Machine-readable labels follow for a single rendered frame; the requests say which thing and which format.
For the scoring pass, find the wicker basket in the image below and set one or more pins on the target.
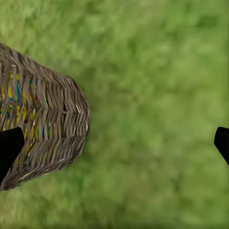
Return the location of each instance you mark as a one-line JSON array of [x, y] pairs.
[[63, 120]]

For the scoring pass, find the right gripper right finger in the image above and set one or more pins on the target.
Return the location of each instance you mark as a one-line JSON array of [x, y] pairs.
[[221, 142]]

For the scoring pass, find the easter egg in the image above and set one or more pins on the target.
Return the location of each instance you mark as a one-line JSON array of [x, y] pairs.
[[18, 95], [24, 112], [8, 124]]

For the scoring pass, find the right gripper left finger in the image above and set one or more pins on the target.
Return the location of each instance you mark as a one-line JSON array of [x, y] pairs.
[[11, 143]]

